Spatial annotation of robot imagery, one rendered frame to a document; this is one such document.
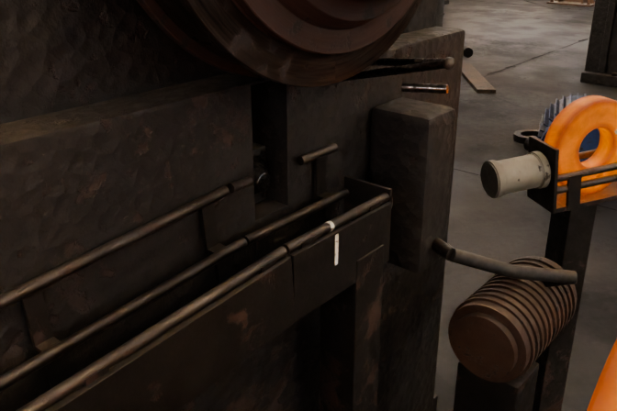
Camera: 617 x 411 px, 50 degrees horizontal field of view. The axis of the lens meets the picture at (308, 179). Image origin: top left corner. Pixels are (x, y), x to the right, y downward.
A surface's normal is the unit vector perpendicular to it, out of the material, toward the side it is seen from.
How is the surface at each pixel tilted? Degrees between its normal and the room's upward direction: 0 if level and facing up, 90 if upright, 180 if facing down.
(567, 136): 90
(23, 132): 0
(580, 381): 0
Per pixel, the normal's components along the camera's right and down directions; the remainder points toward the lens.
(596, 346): 0.00, -0.93
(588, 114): 0.33, 0.34
